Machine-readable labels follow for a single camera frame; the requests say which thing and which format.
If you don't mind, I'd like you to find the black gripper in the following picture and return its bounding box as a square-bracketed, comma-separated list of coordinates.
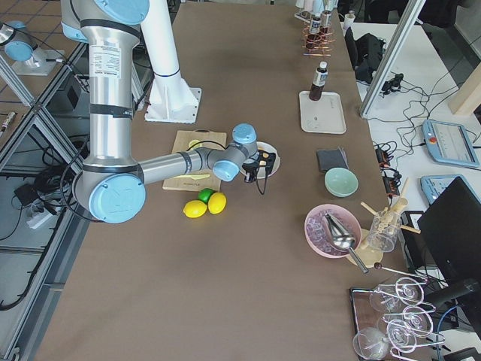
[242, 150, 276, 183]

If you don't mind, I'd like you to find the white round plate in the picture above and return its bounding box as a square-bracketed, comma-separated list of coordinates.
[257, 141, 280, 180]

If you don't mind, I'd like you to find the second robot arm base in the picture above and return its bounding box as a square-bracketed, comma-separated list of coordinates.
[1, 20, 65, 76]

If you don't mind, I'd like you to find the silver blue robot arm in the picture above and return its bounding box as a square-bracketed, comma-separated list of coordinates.
[61, 1, 276, 223]

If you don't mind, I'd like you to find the cream rabbit tray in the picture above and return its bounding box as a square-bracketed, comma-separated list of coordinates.
[298, 91, 346, 135]

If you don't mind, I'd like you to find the dark tea bottle on tray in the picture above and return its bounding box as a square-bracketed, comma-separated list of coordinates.
[309, 61, 328, 101]

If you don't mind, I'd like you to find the dark glass tray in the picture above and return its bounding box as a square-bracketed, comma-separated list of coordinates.
[349, 287, 384, 333]

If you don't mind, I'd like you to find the wooden cutting board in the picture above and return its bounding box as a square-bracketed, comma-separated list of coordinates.
[162, 130, 227, 192]

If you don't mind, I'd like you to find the upper whole lemon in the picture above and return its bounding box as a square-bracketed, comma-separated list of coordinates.
[207, 192, 227, 214]

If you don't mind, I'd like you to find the whole lemon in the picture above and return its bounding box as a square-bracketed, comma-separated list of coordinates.
[207, 192, 227, 214]
[183, 199, 207, 218]

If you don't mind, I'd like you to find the green lime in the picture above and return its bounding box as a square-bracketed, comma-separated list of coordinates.
[198, 188, 216, 204]

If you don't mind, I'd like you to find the lemon half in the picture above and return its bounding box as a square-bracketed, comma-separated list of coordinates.
[187, 139, 202, 150]

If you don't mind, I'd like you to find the lower whole lemon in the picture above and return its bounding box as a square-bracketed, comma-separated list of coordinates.
[183, 199, 207, 218]

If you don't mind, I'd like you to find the yellow plastic knife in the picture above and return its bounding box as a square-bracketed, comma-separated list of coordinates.
[174, 173, 210, 180]

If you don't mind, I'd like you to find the folded grey cloth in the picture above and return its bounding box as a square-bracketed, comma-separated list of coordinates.
[316, 147, 349, 172]

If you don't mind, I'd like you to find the green ceramic bowl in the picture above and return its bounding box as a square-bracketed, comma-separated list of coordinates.
[325, 168, 358, 198]

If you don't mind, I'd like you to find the pink bowl with ice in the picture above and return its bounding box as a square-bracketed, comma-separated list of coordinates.
[304, 204, 362, 259]

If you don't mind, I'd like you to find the metal ice scoop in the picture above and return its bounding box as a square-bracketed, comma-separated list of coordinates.
[325, 213, 368, 274]

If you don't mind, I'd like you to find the round wooden stand base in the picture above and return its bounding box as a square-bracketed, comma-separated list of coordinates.
[355, 229, 383, 268]

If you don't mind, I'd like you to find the clear glass pitcher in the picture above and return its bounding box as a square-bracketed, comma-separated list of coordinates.
[367, 210, 401, 252]

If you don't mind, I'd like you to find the dark bottle in rack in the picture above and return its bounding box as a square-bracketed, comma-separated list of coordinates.
[308, 14, 321, 36]

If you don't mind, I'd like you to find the wooden cup tree stand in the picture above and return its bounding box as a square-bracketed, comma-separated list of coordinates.
[361, 178, 421, 253]

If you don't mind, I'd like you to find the black bag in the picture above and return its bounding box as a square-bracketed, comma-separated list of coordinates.
[344, 28, 386, 84]

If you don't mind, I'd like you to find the blue teach pendant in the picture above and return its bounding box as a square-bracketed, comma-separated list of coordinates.
[420, 174, 466, 205]
[422, 120, 479, 168]

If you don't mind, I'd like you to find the wine glass rear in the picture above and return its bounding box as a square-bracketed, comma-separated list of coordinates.
[369, 277, 424, 313]

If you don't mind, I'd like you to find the wine glass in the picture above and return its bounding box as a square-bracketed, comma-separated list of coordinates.
[369, 277, 424, 313]
[382, 306, 434, 353]
[352, 327, 389, 360]

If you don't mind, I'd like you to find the black monitor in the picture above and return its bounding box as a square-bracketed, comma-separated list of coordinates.
[419, 177, 480, 283]

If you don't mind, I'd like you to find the wine glass front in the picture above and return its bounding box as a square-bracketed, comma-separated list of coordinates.
[352, 327, 389, 360]

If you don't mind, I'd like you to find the white power strip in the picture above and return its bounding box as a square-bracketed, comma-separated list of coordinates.
[26, 205, 57, 229]

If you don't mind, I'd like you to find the wine glass middle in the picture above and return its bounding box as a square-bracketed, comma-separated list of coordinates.
[382, 306, 434, 353]

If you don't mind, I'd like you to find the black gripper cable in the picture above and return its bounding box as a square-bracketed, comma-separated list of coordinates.
[253, 165, 272, 196]

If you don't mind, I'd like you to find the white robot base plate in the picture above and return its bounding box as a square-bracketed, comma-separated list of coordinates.
[145, 87, 202, 124]

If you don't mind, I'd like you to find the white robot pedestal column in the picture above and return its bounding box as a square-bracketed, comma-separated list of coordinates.
[141, 1, 194, 110]

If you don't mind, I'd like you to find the copper wire bottle rack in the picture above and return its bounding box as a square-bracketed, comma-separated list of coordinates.
[301, 25, 335, 58]

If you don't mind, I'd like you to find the aluminium frame post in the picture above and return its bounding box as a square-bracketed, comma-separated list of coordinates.
[359, 0, 425, 119]

